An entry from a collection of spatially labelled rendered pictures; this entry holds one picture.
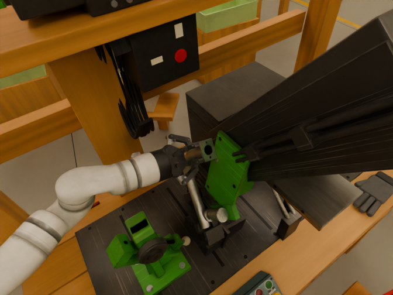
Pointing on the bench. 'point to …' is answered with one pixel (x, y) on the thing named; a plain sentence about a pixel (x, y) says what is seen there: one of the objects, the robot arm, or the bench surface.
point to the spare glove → (373, 192)
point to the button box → (262, 277)
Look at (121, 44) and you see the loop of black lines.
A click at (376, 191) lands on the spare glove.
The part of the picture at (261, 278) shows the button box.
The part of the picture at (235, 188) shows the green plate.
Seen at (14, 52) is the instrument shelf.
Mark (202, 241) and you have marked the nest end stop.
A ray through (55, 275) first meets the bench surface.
